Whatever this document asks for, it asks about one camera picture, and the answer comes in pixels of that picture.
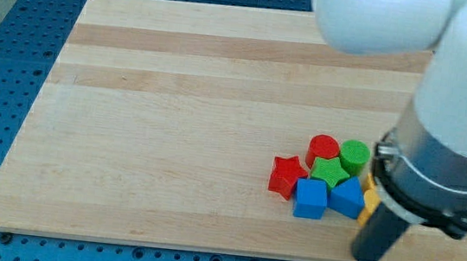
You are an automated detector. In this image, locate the blue triangular block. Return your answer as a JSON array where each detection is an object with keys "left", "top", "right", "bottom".
[{"left": 329, "top": 176, "right": 365, "bottom": 220}]

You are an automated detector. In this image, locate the wooden board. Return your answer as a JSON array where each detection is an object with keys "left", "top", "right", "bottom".
[{"left": 0, "top": 0, "right": 467, "bottom": 261}]

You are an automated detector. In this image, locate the green star block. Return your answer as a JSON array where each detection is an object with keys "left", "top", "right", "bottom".
[{"left": 310, "top": 156, "right": 350, "bottom": 190}]

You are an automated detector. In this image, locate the green cylinder block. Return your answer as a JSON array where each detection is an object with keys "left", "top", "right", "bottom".
[{"left": 339, "top": 139, "right": 371, "bottom": 176}]

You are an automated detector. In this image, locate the red cylinder block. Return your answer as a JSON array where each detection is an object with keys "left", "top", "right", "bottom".
[{"left": 305, "top": 134, "right": 340, "bottom": 169}]

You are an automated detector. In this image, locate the silver clamp end effector mount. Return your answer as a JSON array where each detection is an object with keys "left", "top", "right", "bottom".
[{"left": 371, "top": 100, "right": 467, "bottom": 239}]

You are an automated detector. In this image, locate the yellow block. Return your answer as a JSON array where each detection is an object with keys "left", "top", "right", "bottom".
[{"left": 356, "top": 173, "right": 381, "bottom": 226}]

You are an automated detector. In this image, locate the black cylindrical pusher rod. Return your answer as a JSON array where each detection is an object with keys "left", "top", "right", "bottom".
[{"left": 350, "top": 202, "right": 411, "bottom": 261}]

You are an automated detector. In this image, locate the blue cube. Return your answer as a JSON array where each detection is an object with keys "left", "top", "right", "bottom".
[{"left": 292, "top": 178, "right": 328, "bottom": 220}]

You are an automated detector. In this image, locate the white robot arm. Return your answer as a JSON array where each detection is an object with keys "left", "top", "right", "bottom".
[{"left": 311, "top": 0, "right": 467, "bottom": 261}]

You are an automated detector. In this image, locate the red star block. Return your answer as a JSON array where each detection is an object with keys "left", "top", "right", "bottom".
[{"left": 267, "top": 156, "right": 308, "bottom": 201}]

